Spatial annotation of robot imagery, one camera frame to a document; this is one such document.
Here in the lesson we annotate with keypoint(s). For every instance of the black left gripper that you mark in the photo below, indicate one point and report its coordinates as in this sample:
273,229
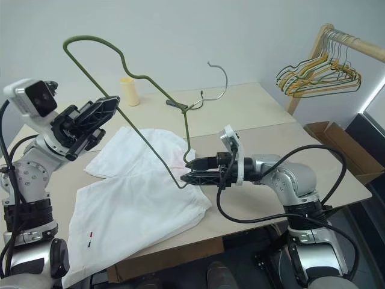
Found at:
67,132

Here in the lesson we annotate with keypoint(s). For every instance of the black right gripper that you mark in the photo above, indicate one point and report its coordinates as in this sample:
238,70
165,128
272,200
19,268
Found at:
227,171

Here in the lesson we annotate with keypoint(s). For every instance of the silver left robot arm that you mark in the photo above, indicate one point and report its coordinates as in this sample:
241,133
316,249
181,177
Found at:
30,176

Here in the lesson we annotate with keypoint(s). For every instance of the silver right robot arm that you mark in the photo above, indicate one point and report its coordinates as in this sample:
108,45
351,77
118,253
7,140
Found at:
297,177

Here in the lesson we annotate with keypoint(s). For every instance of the white shorts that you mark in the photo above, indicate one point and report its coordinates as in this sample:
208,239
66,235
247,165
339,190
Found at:
120,210

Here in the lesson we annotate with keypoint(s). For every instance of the cream plastic cup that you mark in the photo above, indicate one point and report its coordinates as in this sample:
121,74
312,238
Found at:
129,91

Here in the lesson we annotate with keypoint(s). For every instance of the brown cardboard panel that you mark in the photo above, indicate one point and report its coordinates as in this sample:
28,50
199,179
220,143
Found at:
168,256

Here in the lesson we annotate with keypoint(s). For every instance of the bunch of hangers on rack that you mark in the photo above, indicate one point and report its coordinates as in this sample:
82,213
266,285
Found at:
303,87

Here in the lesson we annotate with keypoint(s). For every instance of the brown cardboard box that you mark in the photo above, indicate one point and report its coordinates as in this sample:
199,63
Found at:
355,156

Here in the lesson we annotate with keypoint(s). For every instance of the dark cabinet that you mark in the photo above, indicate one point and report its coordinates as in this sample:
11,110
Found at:
370,132

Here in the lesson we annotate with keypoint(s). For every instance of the wooden clothes rack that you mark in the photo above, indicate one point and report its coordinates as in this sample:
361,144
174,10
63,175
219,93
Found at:
365,45

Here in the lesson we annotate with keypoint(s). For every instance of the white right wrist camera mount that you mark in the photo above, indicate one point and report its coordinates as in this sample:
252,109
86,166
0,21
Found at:
230,135

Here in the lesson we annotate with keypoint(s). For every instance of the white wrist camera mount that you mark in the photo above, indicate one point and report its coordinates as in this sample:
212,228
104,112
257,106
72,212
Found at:
45,128
230,135

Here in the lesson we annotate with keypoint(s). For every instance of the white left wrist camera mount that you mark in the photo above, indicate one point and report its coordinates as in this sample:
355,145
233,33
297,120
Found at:
45,128

